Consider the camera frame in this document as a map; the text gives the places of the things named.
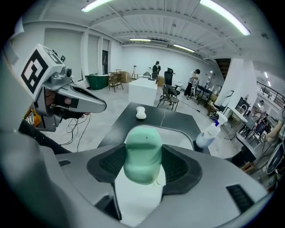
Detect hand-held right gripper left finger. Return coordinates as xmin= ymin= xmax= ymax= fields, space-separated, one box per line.
xmin=55 ymin=143 xmax=126 ymax=221

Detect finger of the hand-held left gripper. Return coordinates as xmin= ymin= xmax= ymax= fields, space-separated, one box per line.
xmin=55 ymin=85 xmax=107 ymax=113

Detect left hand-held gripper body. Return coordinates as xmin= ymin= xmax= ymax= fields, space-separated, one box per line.
xmin=21 ymin=44 xmax=73 ymax=132

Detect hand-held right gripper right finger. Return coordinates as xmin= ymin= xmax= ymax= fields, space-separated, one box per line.
xmin=142 ymin=145 xmax=268 ymax=228

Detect white soap bar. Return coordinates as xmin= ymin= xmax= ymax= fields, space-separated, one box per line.
xmin=135 ymin=106 xmax=147 ymax=120

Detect green soap bar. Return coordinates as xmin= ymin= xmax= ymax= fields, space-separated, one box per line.
xmin=122 ymin=127 xmax=163 ymax=186

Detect person's left hand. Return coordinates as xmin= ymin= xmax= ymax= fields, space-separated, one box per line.
xmin=46 ymin=90 xmax=91 ymax=120

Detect green bathtub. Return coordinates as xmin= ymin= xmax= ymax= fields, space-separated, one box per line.
xmin=85 ymin=74 xmax=110 ymax=90

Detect dark wooden chair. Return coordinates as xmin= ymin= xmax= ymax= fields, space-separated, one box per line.
xmin=107 ymin=71 xmax=124 ymax=93

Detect white spray bottle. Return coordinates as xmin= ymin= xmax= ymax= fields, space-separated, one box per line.
xmin=195 ymin=111 xmax=228 ymax=148

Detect cardboard box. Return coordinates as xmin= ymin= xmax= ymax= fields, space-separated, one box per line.
xmin=119 ymin=71 xmax=132 ymax=84

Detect white sink basin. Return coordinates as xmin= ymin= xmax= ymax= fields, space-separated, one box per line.
xmin=114 ymin=124 xmax=194 ymax=223

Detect person's black trousers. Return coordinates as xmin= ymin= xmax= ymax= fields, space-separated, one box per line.
xmin=18 ymin=120 xmax=72 ymax=155

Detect dark wooden sink cabinet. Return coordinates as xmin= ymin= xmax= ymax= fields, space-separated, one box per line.
xmin=97 ymin=102 xmax=212 ymax=156

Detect black table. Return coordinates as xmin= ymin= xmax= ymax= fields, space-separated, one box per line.
xmin=196 ymin=85 xmax=216 ymax=108

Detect black office chair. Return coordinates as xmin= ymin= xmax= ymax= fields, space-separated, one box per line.
xmin=164 ymin=67 xmax=179 ymax=90

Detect black metal railing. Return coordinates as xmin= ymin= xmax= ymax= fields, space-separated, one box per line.
xmin=256 ymin=81 xmax=285 ymax=108

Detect black power cable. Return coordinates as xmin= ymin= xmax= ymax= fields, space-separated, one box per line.
xmin=59 ymin=115 xmax=90 ymax=152

